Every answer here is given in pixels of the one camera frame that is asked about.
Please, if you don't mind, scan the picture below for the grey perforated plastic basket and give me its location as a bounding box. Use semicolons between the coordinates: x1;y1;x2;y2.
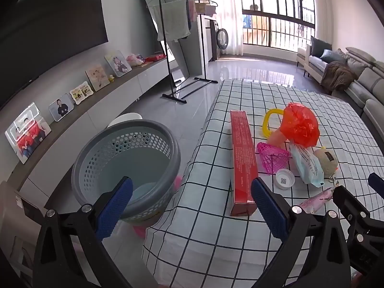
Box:
71;119;181;224

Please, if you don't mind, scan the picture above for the beige plastic appliance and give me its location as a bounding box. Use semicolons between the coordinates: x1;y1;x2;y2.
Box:
0;180;45;276

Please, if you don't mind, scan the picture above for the dark grey cushion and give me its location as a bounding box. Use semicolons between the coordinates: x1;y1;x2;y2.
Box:
319;49;339;64

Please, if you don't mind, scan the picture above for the yellow ring peach toy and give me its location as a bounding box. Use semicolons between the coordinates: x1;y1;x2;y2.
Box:
263;108;290;147

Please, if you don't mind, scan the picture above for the black framed balcony window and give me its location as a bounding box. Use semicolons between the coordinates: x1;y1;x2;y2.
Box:
240;0;316;52

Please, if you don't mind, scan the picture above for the long red cardboard box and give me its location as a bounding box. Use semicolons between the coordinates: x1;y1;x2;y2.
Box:
229;110;258;216

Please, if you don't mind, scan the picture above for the white round plastic stool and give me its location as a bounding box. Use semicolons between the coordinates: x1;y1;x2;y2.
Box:
107;112;143;128

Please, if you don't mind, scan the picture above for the pink clear plastic wrapper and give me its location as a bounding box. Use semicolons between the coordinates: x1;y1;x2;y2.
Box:
298;185;335;215

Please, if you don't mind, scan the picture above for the grey wood-topped media cabinet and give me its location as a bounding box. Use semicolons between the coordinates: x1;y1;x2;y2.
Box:
6;55;168;210

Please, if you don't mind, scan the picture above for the white wet wipes packet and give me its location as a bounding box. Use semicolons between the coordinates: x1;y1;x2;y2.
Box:
289;143;325;188

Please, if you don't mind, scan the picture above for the leaning full-length mirror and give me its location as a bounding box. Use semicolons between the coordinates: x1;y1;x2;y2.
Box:
137;0;190;82

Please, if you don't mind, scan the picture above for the pink hanging garment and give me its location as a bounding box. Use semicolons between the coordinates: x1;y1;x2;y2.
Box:
195;2;217;15

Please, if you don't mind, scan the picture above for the large family photo frame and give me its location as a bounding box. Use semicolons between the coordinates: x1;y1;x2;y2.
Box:
4;102;52;165

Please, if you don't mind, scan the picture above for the pink plastic bag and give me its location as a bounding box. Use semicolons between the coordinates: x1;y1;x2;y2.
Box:
126;53;145;67

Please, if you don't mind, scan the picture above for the pale green hanging towel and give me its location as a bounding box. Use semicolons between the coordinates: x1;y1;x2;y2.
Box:
156;0;192;42

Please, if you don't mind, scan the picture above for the front-loading washing machine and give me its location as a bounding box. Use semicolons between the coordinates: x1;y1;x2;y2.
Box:
210;18;230;60

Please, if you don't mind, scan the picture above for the baby portrait photo frame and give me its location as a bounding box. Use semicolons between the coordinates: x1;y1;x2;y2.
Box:
104;50;132;78

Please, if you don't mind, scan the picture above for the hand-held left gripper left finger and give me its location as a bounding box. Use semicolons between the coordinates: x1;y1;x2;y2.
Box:
33;176;134;288

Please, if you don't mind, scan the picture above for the pink mesh plastic cup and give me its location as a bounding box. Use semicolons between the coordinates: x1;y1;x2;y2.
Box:
256;142;291;175

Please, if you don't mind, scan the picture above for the black clothes rack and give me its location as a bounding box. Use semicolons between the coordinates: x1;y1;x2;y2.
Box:
146;0;219;105

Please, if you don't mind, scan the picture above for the man portrait photo frame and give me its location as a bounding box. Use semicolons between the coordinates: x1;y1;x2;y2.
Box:
48;94;74;122

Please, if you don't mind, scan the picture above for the red plastic bag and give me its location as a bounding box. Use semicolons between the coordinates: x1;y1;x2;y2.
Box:
280;102;320;148

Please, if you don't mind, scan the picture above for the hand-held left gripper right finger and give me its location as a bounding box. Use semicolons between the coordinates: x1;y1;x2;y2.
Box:
250;177;351;288

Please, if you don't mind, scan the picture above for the scalloped collage photo frame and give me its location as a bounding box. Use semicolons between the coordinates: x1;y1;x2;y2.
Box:
70;82;92;105

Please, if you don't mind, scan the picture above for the wooden children photo panel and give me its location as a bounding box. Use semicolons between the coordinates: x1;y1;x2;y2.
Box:
85;64;110;92

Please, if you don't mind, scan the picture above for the white checked tablecloth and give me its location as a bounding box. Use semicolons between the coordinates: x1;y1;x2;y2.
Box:
142;79;384;288

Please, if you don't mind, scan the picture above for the white round bottle cap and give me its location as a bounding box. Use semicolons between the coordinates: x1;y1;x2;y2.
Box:
275;169;295;190

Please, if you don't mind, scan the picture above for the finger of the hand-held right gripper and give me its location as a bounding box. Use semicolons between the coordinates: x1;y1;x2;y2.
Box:
332;186;384;246
368;172;384;192

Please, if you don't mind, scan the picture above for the large black television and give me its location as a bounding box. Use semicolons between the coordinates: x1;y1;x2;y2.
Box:
0;0;108;110

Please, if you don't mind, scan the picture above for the brown fuzzy blanket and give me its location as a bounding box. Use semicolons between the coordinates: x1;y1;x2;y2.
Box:
320;61;357;92

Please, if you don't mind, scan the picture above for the white sheer curtain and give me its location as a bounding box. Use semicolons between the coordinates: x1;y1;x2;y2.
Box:
207;0;245;56

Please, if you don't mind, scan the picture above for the grey sectional sofa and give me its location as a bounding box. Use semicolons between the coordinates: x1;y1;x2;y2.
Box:
322;46;384;132

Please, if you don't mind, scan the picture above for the beige plush ball keychain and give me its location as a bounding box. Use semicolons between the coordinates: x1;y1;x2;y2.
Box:
313;146;339;186

